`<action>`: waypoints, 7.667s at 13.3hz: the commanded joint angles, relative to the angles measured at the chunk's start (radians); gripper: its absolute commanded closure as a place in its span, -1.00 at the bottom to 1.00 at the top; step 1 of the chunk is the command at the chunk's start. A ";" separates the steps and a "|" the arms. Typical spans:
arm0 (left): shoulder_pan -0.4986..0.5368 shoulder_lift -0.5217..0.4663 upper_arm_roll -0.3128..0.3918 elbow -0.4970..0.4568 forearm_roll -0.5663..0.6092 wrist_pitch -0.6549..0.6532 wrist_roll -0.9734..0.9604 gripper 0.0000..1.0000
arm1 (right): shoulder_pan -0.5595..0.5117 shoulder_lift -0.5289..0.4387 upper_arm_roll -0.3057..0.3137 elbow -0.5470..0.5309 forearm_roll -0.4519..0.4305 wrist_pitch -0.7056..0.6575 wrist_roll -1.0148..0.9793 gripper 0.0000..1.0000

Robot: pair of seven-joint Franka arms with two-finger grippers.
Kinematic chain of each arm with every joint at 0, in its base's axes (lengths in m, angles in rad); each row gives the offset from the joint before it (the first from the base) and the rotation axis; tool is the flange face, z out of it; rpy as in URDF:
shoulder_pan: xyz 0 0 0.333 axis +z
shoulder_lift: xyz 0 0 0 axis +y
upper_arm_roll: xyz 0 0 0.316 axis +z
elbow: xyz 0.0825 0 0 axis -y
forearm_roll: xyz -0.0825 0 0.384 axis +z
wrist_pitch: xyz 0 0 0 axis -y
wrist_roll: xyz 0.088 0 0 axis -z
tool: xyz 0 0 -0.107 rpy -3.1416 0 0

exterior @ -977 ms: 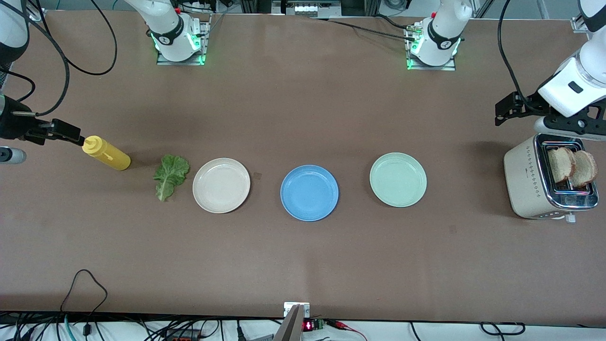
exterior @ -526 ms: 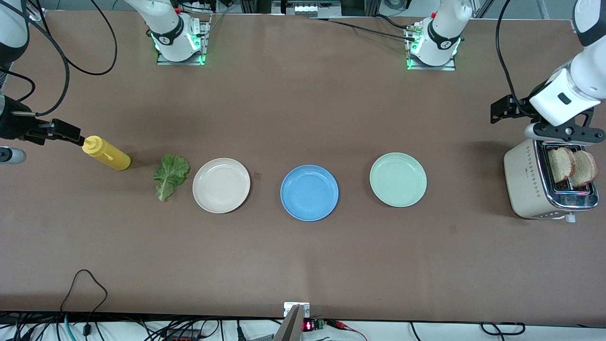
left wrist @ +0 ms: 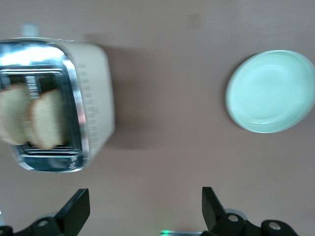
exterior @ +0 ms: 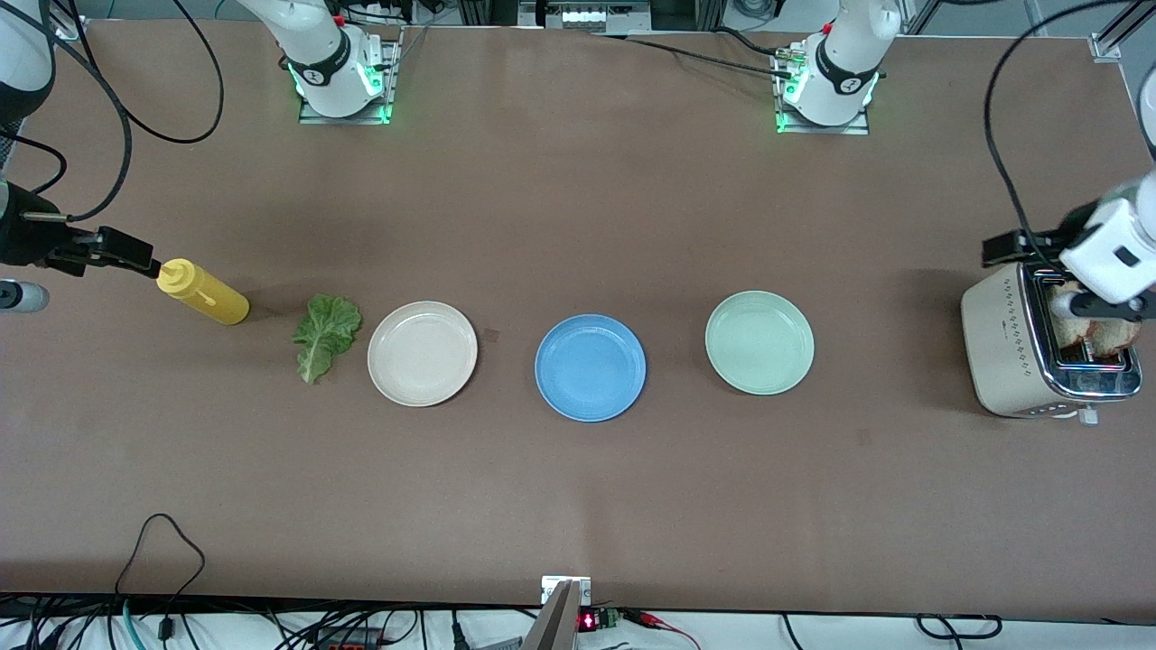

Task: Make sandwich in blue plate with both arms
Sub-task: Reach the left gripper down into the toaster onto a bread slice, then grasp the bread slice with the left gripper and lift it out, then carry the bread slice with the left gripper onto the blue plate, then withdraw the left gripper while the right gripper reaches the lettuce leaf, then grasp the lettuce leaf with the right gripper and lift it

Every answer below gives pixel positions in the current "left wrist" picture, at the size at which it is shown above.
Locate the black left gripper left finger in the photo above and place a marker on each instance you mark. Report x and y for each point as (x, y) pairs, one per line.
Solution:
(73, 209)

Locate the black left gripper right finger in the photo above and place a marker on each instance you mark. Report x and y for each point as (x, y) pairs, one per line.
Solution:
(211, 209)

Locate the toasted bread slice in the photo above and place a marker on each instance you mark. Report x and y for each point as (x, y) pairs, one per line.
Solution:
(48, 120)
(12, 115)

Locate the light green plate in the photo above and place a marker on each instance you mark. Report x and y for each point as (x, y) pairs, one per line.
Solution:
(270, 91)

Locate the cream and chrome toaster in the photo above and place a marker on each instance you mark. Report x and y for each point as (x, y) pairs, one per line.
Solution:
(96, 98)

